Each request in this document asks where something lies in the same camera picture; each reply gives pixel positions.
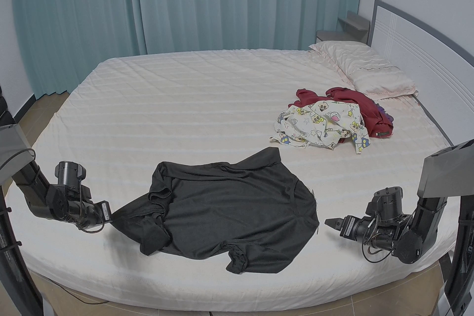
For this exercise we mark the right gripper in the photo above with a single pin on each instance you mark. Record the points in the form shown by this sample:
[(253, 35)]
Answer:
[(357, 227)]

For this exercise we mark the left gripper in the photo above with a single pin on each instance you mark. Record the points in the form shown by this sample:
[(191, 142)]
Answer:
[(92, 212)]

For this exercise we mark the black T-shirt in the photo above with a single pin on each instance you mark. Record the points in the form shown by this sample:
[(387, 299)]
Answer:
[(237, 203)]

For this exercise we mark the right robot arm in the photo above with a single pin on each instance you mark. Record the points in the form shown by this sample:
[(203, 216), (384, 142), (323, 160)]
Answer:
[(426, 218)]

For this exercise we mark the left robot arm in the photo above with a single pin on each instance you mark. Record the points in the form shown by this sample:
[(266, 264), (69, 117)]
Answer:
[(37, 192)]

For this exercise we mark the bed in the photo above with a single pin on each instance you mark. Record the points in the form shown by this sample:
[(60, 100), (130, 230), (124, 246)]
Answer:
[(207, 103)]

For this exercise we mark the white printed pyjama top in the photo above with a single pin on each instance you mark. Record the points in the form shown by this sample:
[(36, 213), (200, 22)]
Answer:
[(322, 125)]

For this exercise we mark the purple garment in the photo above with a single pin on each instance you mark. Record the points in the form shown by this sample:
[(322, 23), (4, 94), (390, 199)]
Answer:
[(387, 118)]

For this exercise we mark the dark red garment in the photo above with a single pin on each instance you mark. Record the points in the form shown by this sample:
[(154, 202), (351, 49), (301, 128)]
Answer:
[(374, 107)]

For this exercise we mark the cream pillow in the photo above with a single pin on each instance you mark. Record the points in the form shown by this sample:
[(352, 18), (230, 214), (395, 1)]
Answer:
[(366, 66)]

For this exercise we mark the grey bedside table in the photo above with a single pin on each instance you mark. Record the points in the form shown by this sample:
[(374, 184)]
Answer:
[(340, 33)]

